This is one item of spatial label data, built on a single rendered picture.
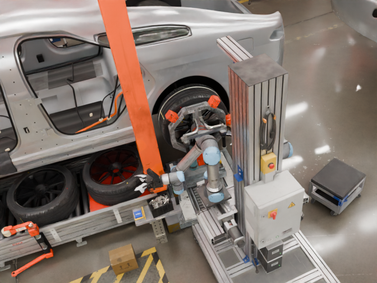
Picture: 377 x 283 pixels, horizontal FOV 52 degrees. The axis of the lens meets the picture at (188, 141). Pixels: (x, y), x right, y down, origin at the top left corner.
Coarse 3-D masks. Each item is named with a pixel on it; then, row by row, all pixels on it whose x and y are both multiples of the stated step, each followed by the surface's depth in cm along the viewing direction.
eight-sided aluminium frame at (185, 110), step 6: (204, 102) 352; (186, 108) 349; (192, 108) 348; (198, 108) 349; (204, 108) 350; (210, 108) 353; (216, 108) 356; (180, 114) 352; (186, 114) 348; (222, 114) 361; (180, 120) 351; (168, 126) 358; (174, 126) 355; (174, 138) 363; (216, 138) 380; (174, 144) 367; (180, 144) 376
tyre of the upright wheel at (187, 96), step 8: (184, 88) 362; (192, 88) 361; (200, 88) 364; (208, 88) 369; (168, 96) 365; (176, 96) 358; (184, 96) 354; (192, 96) 351; (200, 96) 352; (208, 96) 355; (160, 104) 371; (168, 104) 359; (176, 104) 352; (184, 104) 352; (160, 112) 368; (176, 112) 355; (224, 112) 372; (160, 120) 368; (160, 128) 372; (168, 136) 370
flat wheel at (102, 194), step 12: (96, 156) 407; (108, 156) 414; (120, 156) 417; (132, 156) 409; (84, 168) 396; (96, 168) 407; (108, 168) 396; (120, 168) 399; (84, 180) 384; (96, 180) 408; (132, 180) 376; (144, 180) 388; (96, 192) 375; (108, 192) 370; (120, 192) 372; (132, 192) 380; (108, 204) 383
